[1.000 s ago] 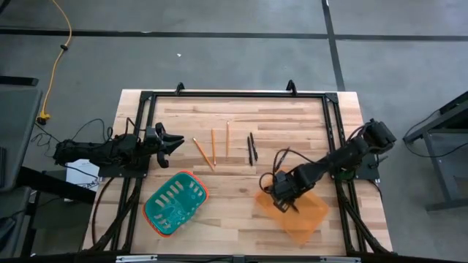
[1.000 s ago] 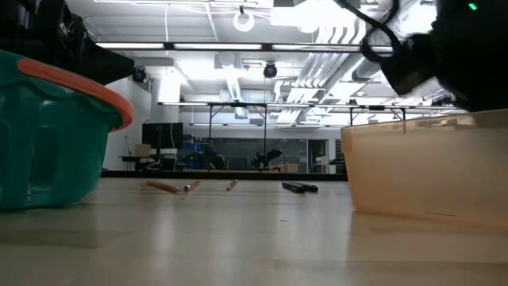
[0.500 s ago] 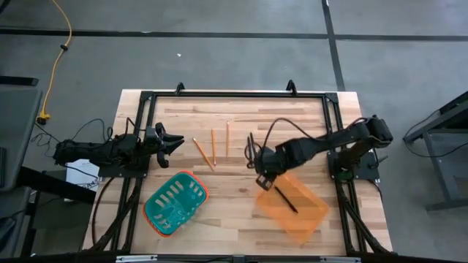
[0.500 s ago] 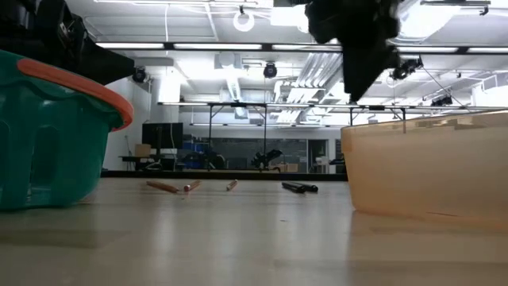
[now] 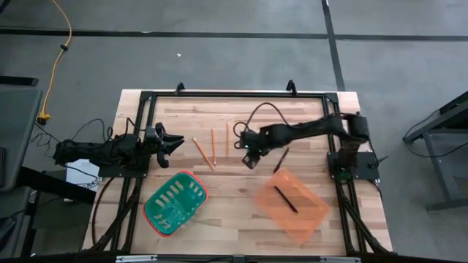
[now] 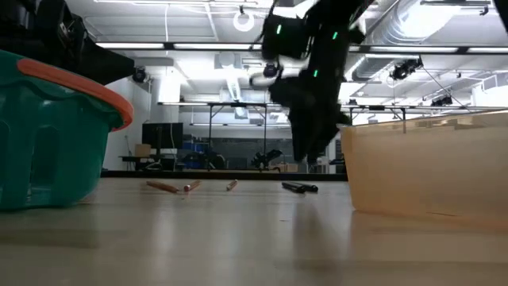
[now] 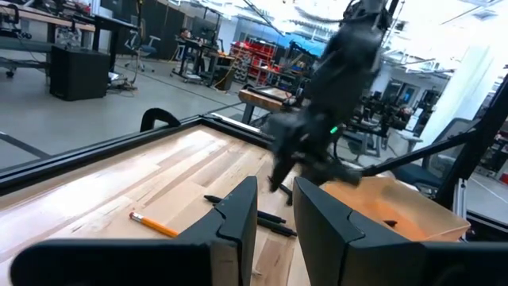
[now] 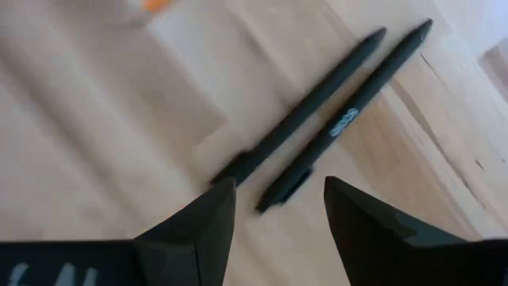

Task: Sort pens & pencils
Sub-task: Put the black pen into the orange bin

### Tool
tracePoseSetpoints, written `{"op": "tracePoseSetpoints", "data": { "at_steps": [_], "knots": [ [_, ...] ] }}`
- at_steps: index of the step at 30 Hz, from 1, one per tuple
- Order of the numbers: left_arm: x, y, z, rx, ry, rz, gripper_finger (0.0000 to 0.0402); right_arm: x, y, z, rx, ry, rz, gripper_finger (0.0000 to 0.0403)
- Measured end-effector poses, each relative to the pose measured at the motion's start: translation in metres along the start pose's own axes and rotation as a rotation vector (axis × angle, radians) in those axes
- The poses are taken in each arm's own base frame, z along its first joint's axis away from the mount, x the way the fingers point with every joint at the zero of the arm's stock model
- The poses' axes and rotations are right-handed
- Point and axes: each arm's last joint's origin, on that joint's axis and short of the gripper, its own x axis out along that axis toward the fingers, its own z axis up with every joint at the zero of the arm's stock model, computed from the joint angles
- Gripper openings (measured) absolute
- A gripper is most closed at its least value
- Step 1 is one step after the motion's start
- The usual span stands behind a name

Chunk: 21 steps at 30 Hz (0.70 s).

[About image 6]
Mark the black table frame rail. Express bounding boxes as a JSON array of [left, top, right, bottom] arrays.
[[100, 170, 349, 183]]

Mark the translucent orange plastic bin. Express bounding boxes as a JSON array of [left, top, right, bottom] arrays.
[[340, 110, 508, 230]]

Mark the teal basket with orange handle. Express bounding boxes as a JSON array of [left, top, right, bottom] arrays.
[[0, 49, 135, 211]]

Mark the dark desk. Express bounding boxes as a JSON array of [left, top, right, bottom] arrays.
[[118, 153, 179, 172]]

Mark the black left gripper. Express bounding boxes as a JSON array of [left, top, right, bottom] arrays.
[[49, 0, 137, 86]]

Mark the silver ventilation duct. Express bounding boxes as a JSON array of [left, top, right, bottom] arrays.
[[348, 0, 441, 83]]

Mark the black monitor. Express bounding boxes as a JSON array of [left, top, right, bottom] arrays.
[[141, 122, 185, 150]]

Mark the white ceiling ring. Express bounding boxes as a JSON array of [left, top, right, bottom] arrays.
[[232, 9, 256, 33]]

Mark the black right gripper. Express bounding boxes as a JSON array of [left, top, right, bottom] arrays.
[[268, 69, 352, 163]]

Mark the black station frame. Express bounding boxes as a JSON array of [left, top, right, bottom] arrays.
[[157, 101, 275, 172], [341, 103, 508, 122]]

